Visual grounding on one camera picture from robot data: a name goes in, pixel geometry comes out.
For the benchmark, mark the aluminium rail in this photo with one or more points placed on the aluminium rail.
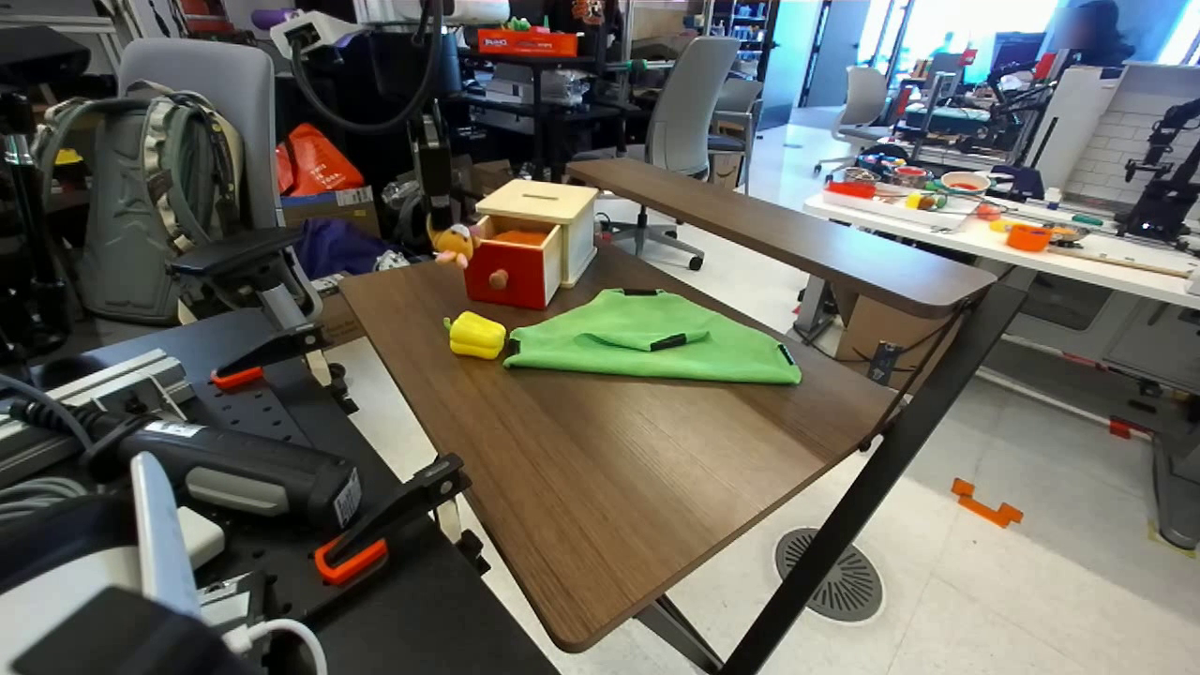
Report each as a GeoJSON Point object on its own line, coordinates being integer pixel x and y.
{"type": "Point", "coordinates": [86, 396]}

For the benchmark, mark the green cloth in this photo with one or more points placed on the green cloth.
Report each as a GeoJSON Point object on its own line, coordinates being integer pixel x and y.
{"type": "Point", "coordinates": [651, 341]}

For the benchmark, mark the grey workbench leg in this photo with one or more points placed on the grey workbench leg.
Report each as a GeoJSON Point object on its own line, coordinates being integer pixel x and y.
{"type": "Point", "coordinates": [1178, 480]}

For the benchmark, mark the orange crate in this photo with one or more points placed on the orange crate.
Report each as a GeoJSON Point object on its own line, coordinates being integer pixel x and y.
{"type": "Point", "coordinates": [525, 42]}

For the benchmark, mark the grey armrest office chair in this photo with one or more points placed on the grey armrest office chair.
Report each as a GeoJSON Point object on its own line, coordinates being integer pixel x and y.
{"type": "Point", "coordinates": [236, 112]}

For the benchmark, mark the yellow toy pepper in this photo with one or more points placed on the yellow toy pepper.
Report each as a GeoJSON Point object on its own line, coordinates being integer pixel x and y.
{"type": "Point", "coordinates": [476, 335]}

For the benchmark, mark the cream wooden slot box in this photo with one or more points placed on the cream wooden slot box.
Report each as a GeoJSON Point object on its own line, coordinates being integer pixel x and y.
{"type": "Point", "coordinates": [557, 206]}

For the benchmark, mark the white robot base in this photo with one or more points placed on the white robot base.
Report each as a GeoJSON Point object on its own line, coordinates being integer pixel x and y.
{"type": "Point", "coordinates": [75, 585]}

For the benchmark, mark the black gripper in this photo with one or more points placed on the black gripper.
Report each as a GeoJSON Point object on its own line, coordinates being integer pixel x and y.
{"type": "Point", "coordinates": [435, 162]}

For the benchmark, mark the purple object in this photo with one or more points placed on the purple object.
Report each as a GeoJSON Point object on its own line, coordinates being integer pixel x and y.
{"type": "Point", "coordinates": [266, 17]}

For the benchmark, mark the black equipment stand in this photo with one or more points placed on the black equipment stand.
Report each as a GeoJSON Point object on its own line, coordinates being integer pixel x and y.
{"type": "Point", "coordinates": [31, 226]}

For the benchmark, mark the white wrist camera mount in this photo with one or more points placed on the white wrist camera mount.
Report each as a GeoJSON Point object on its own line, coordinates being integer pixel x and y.
{"type": "Point", "coordinates": [297, 34]}

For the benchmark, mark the white cluttered workbench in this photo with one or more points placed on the white cluttered workbench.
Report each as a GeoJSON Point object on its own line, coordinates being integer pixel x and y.
{"type": "Point", "coordinates": [1025, 237]}

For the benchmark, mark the black grey handheld device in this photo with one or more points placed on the black grey handheld device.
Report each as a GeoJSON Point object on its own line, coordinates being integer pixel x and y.
{"type": "Point", "coordinates": [250, 470]}

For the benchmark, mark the orange bag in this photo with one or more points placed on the orange bag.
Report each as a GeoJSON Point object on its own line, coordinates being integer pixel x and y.
{"type": "Point", "coordinates": [318, 162]}

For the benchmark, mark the black metal table leg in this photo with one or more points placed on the black metal table leg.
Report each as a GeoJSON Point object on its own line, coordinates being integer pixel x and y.
{"type": "Point", "coordinates": [875, 474]}
{"type": "Point", "coordinates": [681, 640]}

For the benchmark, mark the blue cloth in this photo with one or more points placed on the blue cloth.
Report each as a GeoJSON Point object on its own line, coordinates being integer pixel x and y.
{"type": "Point", "coordinates": [341, 250]}

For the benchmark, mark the grey backpack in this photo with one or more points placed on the grey backpack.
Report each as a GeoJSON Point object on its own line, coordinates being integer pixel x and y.
{"type": "Point", "coordinates": [126, 210]}

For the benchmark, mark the person with dark hair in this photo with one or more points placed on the person with dark hair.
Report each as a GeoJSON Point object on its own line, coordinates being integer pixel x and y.
{"type": "Point", "coordinates": [1097, 30]}

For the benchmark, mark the round floor drain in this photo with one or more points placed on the round floor drain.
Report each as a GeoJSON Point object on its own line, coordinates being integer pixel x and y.
{"type": "Point", "coordinates": [828, 577]}

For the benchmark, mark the black shelf cart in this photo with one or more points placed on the black shelf cart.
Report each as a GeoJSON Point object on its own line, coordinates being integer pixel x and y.
{"type": "Point", "coordinates": [548, 112]}

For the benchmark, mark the orange floor bracket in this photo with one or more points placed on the orange floor bracket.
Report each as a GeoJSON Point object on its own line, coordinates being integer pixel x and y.
{"type": "Point", "coordinates": [987, 509]}

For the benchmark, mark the brown cardboard box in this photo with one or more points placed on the brown cardboard box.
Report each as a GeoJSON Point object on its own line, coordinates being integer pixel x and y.
{"type": "Point", "coordinates": [338, 210]}
{"type": "Point", "coordinates": [885, 332]}

